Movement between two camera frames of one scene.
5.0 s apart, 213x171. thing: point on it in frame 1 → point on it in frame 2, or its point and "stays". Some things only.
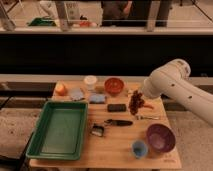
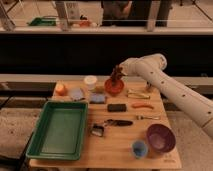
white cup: (90, 80) stays
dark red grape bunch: (136, 102) → (116, 74)
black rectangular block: (116, 107) stays
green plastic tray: (61, 132) stays
